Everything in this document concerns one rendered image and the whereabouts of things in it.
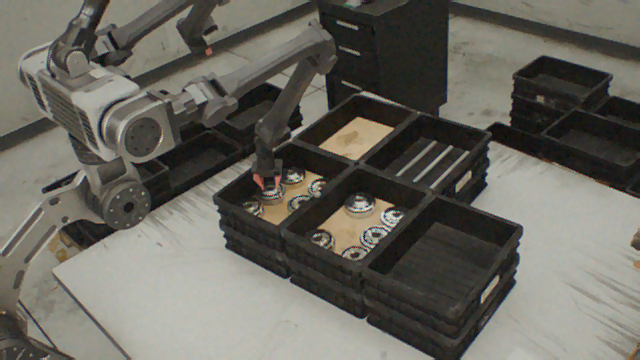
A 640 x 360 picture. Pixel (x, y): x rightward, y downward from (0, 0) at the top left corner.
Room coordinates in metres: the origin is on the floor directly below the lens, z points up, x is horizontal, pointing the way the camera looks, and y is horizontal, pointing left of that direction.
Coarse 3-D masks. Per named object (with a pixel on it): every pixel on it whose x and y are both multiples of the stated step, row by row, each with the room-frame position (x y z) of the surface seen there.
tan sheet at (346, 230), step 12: (384, 204) 1.67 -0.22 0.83; (336, 216) 1.64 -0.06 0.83; (348, 216) 1.63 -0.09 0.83; (372, 216) 1.61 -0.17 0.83; (324, 228) 1.58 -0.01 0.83; (336, 228) 1.58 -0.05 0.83; (348, 228) 1.57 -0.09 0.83; (360, 228) 1.56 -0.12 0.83; (336, 240) 1.52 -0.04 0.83; (348, 240) 1.51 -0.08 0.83; (336, 252) 1.46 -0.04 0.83
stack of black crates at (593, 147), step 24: (576, 120) 2.47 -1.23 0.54; (600, 120) 2.39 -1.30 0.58; (552, 144) 2.27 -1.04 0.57; (576, 144) 2.35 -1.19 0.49; (600, 144) 2.33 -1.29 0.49; (624, 144) 2.29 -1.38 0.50; (576, 168) 2.17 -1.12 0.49; (600, 168) 2.09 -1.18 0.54; (624, 168) 2.01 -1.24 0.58; (624, 192) 2.04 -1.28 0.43
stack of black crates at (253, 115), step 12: (264, 84) 3.12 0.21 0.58; (252, 96) 3.07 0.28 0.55; (264, 96) 3.12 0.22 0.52; (276, 96) 3.06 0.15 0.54; (240, 108) 3.01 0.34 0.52; (252, 108) 3.05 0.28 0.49; (264, 108) 3.03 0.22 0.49; (300, 108) 2.91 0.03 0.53; (228, 120) 2.96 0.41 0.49; (240, 120) 2.94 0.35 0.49; (252, 120) 2.92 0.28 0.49; (288, 120) 2.86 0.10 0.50; (300, 120) 2.90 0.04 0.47; (216, 132) 2.85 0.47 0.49; (228, 132) 2.77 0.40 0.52; (240, 132) 2.67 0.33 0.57; (252, 132) 2.72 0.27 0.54; (240, 144) 2.70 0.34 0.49; (252, 144) 2.70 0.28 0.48
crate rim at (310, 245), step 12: (360, 168) 1.75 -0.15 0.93; (396, 180) 1.66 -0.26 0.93; (324, 192) 1.64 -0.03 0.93; (312, 204) 1.59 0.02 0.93; (420, 204) 1.52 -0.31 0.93; (300, 216) 1.54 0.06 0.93; (408, 216) 1.47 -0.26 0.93; (396, 228) 1.42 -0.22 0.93; (300, 240) 1.42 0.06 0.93; (384, 240) 1.38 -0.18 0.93; (324, 252) 1.36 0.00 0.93; (372, 252) 1.34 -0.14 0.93; (348, 264) 1.30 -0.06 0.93; (360, 264) 1.29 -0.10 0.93
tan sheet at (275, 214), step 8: (312, 176) 1.88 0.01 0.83; (320, 176) 1.87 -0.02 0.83; (288, 192) 1.80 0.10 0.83; (296, 192) 1.79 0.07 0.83; (304, 192) 1.79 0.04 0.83; (288, 200) 1.75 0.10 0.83; (264, 208) 1.73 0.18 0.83; (272, 208) 1.72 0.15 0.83; (280, 208) 1.71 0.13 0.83; (264, 216) 1.68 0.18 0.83; (272, 216) 1.68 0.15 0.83; (280, 216) 1.67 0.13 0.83
